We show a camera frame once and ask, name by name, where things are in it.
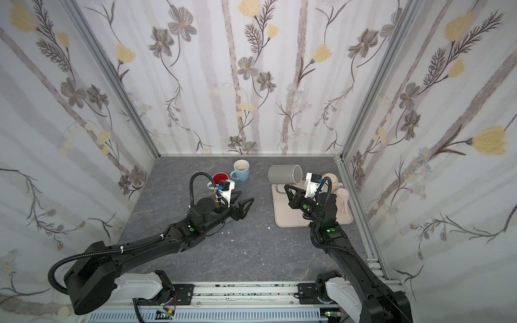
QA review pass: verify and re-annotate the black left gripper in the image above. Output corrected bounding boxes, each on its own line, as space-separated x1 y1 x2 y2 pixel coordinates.
201 190 254 234

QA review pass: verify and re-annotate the dark grey mug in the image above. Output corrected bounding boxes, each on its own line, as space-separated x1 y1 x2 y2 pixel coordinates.
268 164 304 184

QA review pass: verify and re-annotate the beige plastic tray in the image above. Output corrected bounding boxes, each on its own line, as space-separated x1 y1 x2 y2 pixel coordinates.
271 184 354 227

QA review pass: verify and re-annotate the light blue mug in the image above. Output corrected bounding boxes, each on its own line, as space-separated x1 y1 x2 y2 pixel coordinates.
230 160 250 182

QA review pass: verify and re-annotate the white mug red inside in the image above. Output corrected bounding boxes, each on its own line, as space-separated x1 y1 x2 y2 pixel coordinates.
207 172 231 191

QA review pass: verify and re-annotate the cream round mug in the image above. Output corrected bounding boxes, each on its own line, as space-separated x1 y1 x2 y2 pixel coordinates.
322 173 343 193

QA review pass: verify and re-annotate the pink mug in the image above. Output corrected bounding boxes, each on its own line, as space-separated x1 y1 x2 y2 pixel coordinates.
335 188 350 214

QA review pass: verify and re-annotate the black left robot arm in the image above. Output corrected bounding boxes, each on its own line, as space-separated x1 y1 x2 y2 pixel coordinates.
47 197 254 315

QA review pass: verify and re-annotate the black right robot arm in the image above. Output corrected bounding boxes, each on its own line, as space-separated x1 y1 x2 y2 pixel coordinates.
284 184 413 322

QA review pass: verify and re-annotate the right corner aluminium profile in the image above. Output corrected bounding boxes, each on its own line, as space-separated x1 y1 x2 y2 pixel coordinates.
339 0 424 160

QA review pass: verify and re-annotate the corner aluminium profile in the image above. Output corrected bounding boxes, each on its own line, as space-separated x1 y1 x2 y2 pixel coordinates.
339 0 424 160
60 0 160 159

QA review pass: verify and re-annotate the left corner aluminium profile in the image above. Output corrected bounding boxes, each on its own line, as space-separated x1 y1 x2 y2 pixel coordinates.
60 0 160 159

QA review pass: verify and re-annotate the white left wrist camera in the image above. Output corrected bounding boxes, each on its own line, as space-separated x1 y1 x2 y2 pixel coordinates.
215 180 235 208

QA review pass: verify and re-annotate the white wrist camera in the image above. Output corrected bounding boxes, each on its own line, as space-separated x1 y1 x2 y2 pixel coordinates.
305 172 322 199
215 180 235 208

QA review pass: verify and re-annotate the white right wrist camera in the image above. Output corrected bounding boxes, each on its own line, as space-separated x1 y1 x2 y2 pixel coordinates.
305 172 322 199

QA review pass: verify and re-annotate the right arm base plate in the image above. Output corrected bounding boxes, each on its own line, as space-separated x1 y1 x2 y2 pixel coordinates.
295 283 323 305

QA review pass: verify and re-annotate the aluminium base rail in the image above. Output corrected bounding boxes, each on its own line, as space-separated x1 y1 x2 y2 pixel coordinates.
76 280 411 310

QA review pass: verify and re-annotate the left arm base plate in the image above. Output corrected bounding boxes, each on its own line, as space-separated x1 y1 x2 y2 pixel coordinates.
168 284 195 306

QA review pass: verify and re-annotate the white vented cable duct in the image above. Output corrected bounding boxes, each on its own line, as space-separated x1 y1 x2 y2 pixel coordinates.
88 308 329 323

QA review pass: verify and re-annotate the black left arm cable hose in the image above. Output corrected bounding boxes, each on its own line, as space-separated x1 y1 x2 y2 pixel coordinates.
47 237 162 296

